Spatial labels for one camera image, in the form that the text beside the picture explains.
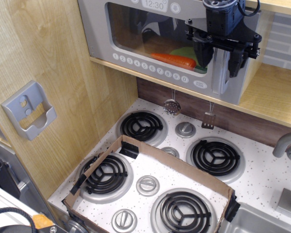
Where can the silver toy microwave door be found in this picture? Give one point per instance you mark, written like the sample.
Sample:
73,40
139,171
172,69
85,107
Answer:
126,32

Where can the back silver stove knob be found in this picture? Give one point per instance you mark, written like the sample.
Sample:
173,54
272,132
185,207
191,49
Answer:
185,130

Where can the orange toy carrot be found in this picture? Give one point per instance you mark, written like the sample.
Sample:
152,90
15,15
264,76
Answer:
175,60

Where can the front right black burner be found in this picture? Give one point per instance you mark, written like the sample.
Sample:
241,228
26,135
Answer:
184,212

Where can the black burner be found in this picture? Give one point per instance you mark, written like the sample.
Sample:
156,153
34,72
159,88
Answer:
184,212
214,157
142,126
109,176

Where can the front silver stove knob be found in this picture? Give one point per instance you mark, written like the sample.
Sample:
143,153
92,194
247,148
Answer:
124,221

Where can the hanging silver strainer spoon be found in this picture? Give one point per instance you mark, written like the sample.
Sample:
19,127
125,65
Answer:
171,106

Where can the hanging silver spatula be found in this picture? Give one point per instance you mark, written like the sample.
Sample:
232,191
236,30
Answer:
209,118

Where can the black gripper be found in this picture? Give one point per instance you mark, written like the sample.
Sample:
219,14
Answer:
224,28

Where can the centre front silver knob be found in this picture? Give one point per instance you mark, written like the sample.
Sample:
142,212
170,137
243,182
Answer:
147,186

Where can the brown cardboard frame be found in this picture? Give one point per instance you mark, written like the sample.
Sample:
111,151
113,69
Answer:
95,211

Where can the silver stove knob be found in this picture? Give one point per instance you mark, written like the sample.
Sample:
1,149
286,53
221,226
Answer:
185,130
171,151
124,221

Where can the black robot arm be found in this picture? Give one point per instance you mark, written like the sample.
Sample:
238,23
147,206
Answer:
220,2

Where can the silver oven knob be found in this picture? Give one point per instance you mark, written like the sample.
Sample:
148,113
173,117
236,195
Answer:
75,227

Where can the back left black burner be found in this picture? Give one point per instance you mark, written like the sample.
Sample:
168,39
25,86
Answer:
142,126

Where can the back right black burner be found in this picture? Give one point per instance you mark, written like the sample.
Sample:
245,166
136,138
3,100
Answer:
214,157

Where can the grey wall phone holder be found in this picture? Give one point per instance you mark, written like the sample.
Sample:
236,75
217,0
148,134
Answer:
23,103

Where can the silver sink faucet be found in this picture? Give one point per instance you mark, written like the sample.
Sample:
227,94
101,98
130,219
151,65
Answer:
283,146

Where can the green toy plate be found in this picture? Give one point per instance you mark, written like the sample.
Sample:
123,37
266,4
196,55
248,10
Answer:
189,53

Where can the front left black burner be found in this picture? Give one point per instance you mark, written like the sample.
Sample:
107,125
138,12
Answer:
109,176

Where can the orange tag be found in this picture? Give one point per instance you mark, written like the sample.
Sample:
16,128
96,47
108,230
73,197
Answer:
41,221

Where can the silver sink basin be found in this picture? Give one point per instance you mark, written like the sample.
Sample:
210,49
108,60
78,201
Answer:
251,220

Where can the middle silver stove knob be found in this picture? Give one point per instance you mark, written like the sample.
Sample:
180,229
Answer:
171,151

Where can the silver faucet handle block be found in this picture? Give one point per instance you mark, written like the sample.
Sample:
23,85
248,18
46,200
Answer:
284,204

